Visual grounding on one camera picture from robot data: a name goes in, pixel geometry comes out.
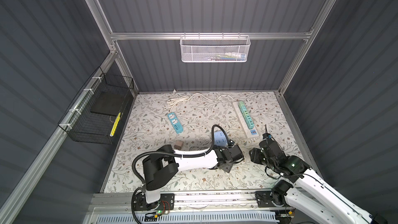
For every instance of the green plug adapter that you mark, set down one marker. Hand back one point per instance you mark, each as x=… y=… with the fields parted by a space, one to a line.
x=250 y=125
x=241 y=103

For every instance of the black flat pad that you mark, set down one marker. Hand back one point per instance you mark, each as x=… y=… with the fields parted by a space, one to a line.
x=108 y=104

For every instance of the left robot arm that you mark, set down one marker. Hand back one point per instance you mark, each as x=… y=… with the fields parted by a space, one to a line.
x=162 y=165

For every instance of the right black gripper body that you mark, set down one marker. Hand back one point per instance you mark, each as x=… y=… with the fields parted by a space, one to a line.
x=269 y=163

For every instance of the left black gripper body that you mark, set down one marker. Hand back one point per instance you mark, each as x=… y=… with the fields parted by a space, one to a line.
x=229 y=167

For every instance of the teal small power strip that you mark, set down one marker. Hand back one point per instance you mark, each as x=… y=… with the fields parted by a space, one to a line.
x=176 y=124

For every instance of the black wire basket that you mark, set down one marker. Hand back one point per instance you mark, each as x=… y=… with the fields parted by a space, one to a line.
x=83 y=126

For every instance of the blue square power socket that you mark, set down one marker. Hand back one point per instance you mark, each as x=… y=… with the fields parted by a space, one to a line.
x=220 y=139

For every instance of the pens in white basket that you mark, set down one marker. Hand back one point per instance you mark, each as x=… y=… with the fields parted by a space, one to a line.
x=228 y=57

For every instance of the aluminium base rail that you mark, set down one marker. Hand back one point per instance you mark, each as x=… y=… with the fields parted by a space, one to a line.
x=215 y=200

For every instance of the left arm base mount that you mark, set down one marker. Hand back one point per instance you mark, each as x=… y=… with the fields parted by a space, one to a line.
x=165 y=203

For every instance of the long white power strip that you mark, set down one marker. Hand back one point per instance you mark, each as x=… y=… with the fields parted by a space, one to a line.
x=251 y=134

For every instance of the brown plug adapter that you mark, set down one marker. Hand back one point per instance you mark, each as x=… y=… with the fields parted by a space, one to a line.
x=178 y=145

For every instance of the yellow marker pen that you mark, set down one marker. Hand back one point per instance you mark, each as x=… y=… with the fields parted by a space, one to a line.
x=115 y=125

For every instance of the white vented cover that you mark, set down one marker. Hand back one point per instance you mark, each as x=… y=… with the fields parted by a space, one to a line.
x=239 y=217

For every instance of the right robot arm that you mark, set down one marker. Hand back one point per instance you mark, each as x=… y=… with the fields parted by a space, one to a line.
x=302 y=188

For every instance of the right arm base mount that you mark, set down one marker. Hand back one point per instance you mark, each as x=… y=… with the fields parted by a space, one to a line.
x=265 y=198

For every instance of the white wire basket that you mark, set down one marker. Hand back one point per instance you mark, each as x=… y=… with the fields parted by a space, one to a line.
x=195 y=49

